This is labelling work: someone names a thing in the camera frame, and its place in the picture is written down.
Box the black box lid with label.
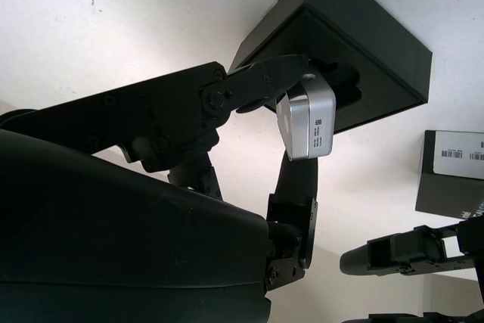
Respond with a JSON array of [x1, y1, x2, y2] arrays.
[[414, 129, 484, 222]]

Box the black camera box base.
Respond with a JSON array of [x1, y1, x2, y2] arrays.
[[228, 0, 433, 135]]

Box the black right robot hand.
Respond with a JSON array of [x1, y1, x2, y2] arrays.
[[0, 53, 321, 323]]

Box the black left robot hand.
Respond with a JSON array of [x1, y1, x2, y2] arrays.
[[338, 210, 484, 323]]

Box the small silver cube camera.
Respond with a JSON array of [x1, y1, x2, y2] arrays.
[[275, 71, 338, 163]]

